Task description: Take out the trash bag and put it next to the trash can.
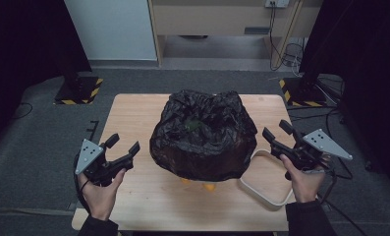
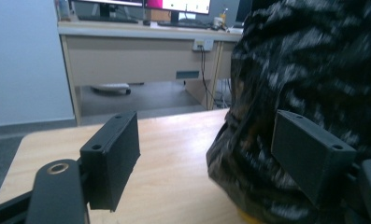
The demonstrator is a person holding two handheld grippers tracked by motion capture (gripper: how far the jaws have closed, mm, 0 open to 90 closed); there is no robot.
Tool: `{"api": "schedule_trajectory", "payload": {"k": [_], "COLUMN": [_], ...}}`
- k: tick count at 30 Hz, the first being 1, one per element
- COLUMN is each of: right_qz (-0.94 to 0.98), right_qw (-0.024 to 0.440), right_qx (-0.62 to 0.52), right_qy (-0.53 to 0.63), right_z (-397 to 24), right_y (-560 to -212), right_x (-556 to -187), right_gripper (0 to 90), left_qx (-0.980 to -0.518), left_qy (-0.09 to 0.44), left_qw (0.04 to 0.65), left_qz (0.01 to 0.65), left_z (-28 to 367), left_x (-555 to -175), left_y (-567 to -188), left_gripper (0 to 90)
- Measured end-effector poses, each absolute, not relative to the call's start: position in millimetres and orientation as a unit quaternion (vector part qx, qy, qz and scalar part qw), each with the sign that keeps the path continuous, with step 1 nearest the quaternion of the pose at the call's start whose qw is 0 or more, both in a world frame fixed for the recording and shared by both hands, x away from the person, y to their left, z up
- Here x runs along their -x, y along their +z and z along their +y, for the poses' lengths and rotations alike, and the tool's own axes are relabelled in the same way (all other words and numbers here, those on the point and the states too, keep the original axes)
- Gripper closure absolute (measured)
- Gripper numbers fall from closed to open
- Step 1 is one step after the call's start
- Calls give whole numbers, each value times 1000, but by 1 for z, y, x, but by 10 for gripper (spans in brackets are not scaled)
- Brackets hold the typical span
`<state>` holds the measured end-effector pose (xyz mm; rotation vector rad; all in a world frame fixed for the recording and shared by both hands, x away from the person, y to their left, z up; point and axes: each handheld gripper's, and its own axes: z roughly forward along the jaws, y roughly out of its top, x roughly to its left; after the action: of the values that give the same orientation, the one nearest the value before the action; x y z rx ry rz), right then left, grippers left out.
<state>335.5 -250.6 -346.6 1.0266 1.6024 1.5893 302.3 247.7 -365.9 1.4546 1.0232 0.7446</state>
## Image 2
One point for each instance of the white chair base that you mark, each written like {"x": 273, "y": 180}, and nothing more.
{"x": 111, "y": 87}

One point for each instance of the clear plastic bottle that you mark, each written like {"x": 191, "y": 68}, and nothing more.
{"x": 64, "y": 11}

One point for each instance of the monitor with dark screen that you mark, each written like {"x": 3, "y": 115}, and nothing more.
{"x": 111, "y": 2}

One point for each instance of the white cup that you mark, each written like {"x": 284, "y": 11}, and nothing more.
{"x": 218, "y": 22}

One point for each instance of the black plastic garbage bag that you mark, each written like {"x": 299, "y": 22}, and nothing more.
{"x": 298, "y": 62}

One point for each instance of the white wall socket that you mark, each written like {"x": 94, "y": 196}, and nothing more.
{"x": 203, "y": 44}

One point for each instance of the black keyboard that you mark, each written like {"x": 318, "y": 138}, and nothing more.
{"x": 183, "y": 24}
{"x": 108, "y": 19}

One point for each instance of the beige office desk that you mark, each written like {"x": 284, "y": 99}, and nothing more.
{"x": 127, "y": 62}

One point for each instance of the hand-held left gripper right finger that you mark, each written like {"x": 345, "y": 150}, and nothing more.
{"x": 311, "y": 161}

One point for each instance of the monitor with white screen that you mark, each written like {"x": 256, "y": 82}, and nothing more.
{"x": 180, "y": 5}

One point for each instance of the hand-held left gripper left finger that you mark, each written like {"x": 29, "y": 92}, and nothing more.
{"x": 111, "y": 168}

